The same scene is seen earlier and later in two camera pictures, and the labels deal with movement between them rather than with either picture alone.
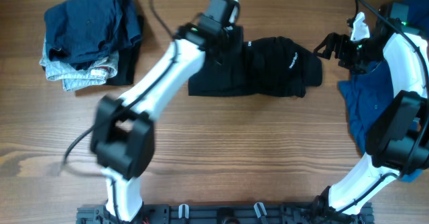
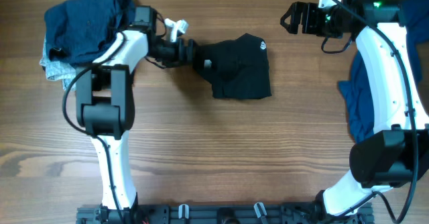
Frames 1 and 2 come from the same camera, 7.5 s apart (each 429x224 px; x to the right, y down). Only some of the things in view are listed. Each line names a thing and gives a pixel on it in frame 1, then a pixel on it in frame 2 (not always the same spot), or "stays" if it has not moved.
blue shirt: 370,91 stays
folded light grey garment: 72,78 stays
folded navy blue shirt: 88,28 stays
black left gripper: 234,44 to 180,57
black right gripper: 343,41 to 310,11
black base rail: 229,213 stays
